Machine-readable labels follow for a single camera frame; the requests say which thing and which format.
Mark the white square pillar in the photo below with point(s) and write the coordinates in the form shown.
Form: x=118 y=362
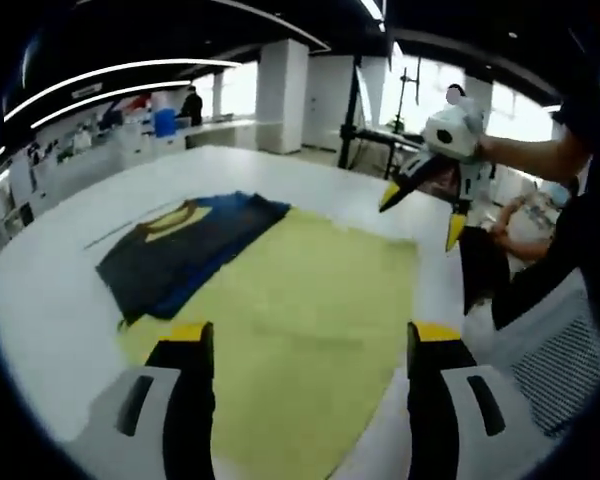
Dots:
x=282 y=95

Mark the blue barrel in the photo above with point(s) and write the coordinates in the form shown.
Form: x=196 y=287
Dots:
x=164 y=122

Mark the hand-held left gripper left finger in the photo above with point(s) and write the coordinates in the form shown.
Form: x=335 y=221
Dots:
x=190 y=410

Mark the white office desk row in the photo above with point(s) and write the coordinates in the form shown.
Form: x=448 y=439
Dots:
x=220 y=134

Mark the person's right hand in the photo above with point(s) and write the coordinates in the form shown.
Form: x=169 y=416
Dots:
x=490 y=151

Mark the yellow blue black garment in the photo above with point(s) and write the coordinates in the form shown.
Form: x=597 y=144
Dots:
x=305 y=300

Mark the black tripod stand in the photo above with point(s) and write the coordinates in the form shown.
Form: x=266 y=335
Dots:
x=347 y=134

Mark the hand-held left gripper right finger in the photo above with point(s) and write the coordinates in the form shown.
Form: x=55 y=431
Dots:
x=435 y=410

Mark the long ceiling light strip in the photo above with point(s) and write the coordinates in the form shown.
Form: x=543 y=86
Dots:
x=180 y=63
x=145 y=86

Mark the thin black stand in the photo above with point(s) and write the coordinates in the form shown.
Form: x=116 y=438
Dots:
x=405 y=100

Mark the white mesh office chair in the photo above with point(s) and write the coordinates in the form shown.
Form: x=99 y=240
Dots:
x=565 y=360

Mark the ceiling air vent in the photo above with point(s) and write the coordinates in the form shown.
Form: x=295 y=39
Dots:
x=86 y=91

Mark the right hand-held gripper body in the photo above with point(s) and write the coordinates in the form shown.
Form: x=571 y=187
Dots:
x=452 y=135

